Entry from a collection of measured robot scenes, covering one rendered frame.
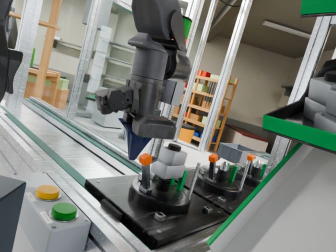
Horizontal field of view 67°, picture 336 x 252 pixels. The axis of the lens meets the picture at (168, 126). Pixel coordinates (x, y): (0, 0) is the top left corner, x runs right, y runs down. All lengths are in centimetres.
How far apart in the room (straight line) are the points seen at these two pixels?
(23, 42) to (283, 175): 128
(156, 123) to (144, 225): 19
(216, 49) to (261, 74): 167
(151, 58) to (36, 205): 31
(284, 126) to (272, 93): 861
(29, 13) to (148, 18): 107
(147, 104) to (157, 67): 6
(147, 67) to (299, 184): 31
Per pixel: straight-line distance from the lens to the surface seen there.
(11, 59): 28
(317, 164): 50
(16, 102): 149
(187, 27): 77
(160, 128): 38
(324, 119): 36
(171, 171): 55
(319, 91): 41
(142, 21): 45
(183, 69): 50
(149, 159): 50
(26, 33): 146
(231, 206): 69
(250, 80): 870
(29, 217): 51
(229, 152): 257
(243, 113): 868
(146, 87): 43
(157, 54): 43
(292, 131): 36
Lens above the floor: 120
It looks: 8 degrees down
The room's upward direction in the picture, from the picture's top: 16 degrees clockwise
